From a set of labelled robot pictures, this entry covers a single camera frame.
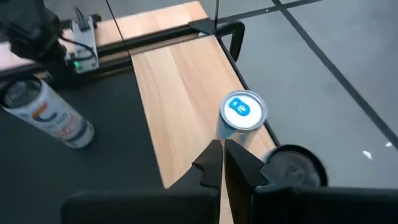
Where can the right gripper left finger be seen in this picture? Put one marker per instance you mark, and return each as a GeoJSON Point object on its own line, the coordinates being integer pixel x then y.
{"type": "Point", "coordinates": [205, 174]}

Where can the white floor scrap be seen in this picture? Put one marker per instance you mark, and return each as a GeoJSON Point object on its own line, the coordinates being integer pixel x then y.
{"type": "Point", "coordinates": [367, 154]}
{"type": "Point", "coordinates": [388, 144]}

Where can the white Celsius pineapple can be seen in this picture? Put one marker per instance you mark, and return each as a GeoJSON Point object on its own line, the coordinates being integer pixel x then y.
{"type": "Point", "coordinates": [53, 118]}

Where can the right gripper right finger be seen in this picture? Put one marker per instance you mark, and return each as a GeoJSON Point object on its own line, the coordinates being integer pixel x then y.
{"type": "Point", "coordinates": [242, 174]}

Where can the wooden shelf board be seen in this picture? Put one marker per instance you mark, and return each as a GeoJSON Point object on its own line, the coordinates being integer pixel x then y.
{"type": "Point", "coordinates": [180, 93]}

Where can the black metal shelf frame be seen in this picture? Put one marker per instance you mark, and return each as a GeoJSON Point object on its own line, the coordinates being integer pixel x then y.
{"type": "Point", "coordinates": [236, 34]}

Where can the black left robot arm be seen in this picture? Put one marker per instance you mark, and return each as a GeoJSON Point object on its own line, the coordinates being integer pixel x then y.
{"type": "Point", "coordinates": [31, 34]}

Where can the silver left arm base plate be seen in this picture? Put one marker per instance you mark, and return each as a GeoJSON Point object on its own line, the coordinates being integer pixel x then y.
{"type": "Point", "coordinates": [85, 40]}

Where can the blue silver Red Bull can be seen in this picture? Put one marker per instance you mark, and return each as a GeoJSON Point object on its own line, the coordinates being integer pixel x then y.
{"type": "Point", "coordinates": [242, 112]}

